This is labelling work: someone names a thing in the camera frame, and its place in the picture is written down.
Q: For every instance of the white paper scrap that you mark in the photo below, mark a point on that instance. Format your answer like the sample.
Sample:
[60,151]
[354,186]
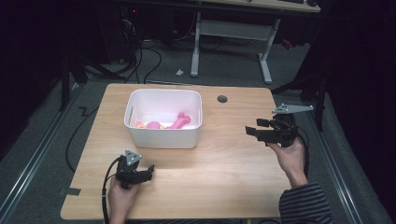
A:
[179,72]

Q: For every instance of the person's right hand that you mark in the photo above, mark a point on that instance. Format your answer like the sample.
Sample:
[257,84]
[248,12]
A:
[292,160]

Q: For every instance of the metal floor rail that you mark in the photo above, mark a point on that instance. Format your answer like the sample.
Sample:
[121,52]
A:
[336,174]
[34,161]

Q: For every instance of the black metal stand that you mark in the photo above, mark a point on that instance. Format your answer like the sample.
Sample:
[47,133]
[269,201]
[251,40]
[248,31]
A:
[320,96]
[65,81]

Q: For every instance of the pink rubber bone toy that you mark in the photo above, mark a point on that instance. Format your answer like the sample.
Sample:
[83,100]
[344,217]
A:
[180,120]

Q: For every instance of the white plastic bin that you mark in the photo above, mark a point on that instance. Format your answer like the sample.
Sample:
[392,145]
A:
[163,138]

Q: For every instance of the dark computer tower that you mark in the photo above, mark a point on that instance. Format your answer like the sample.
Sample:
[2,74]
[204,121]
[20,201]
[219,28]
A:
[116,34]

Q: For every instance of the grey tape piece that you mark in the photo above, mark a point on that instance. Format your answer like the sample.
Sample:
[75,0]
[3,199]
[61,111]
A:
[70,191]

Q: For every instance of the white-legged wooden desk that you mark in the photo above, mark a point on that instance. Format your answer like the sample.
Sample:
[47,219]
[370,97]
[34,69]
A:
[233,29]

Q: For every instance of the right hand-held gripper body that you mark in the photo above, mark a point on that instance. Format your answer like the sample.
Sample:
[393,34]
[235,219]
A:
[283,130]

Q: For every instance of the person's left hand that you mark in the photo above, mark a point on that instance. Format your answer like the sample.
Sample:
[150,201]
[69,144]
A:
[118,202]

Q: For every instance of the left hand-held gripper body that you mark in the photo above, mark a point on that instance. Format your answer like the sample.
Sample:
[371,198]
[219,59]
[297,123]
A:
[127,175]

